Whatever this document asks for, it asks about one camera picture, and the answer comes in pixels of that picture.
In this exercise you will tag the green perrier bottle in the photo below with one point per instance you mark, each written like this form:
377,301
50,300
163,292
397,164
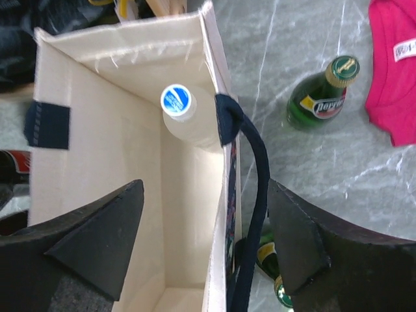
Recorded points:
320,97
267,261

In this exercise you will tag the wooden clothes rack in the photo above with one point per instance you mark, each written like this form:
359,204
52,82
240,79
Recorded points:
167,7

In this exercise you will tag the Coca-Cola glass bottle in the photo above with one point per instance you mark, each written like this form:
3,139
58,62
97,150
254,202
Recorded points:
15,174

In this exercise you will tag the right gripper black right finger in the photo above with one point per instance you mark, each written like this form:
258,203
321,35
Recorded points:
330,264

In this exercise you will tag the cream canvas tote bag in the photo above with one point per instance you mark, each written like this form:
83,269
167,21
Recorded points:
96,124

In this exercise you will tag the pink folded t-shirt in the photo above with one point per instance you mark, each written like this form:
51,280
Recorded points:
391,100

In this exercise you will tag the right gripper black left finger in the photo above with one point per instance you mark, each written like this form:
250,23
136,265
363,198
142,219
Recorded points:
77,261

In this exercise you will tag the green Perrier bottle upright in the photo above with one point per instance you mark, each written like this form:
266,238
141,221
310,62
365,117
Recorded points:
320,97

